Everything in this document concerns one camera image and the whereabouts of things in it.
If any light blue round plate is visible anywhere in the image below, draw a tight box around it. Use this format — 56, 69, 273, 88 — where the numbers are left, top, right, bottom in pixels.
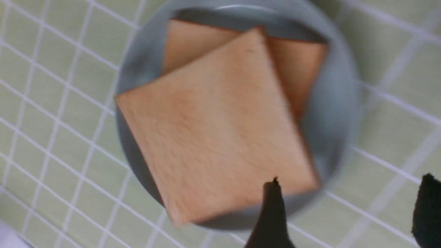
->
115, 0, 359, 231

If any green checkered tablecloth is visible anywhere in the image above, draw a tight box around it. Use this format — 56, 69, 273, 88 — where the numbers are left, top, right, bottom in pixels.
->
0, 0, 440, 248

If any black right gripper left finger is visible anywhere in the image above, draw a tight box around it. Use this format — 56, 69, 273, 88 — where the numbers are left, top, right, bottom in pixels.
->
245, 177, 295, 248

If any toast slice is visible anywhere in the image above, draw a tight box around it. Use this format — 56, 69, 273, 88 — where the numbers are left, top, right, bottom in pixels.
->
162, 19, 328, 121
115, 27, 321, 226

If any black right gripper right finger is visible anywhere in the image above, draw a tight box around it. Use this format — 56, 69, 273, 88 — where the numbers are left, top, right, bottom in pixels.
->
412, 173, 441, 248

